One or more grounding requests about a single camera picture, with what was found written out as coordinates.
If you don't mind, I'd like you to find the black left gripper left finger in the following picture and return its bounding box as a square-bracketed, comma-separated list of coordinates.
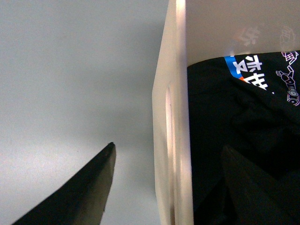
[14, 142, 116, 225]

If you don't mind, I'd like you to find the black printed t-shirt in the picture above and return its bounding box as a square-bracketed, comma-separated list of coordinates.
[187, 51, 300, 225]

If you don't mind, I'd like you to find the beige plastic laundry hamper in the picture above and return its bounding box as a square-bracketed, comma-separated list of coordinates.
[152, 0, 300, 225]

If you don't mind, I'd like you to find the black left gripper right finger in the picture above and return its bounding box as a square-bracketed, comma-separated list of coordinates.
[221, 146, 300, 225]

